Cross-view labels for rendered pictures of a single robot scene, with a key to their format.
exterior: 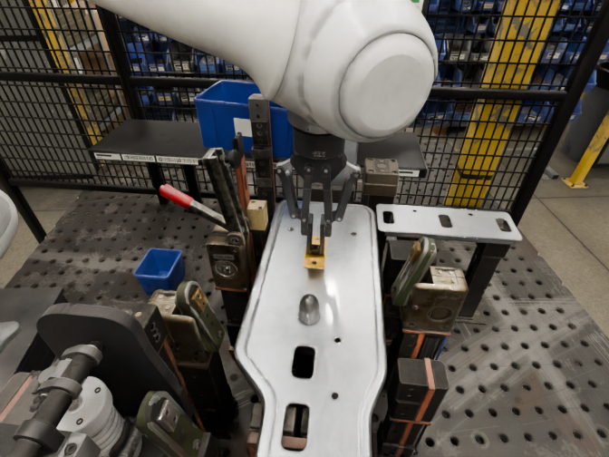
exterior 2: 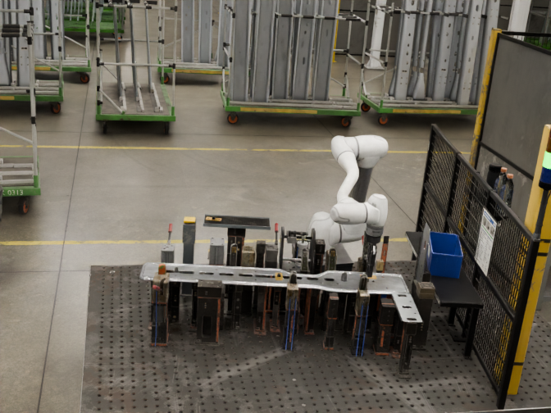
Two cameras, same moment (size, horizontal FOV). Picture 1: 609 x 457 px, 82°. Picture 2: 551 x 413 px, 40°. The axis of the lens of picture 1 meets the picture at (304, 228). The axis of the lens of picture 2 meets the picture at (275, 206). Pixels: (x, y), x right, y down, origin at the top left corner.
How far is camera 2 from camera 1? 3.76 m
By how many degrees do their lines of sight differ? 69
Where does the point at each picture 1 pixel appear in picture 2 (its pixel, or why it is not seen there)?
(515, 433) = (344, 374)
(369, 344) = (338, 288)
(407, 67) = (334, 211)
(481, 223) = (409, 314)
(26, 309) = (341, 259)
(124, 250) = not seen: hidden behind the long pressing
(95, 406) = (302, 244)
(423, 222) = (403, 302)
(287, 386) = (321, 277)
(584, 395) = (370, 396)
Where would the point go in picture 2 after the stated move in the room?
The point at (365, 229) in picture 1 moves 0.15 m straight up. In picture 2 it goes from (390, 290) to (394, 264)
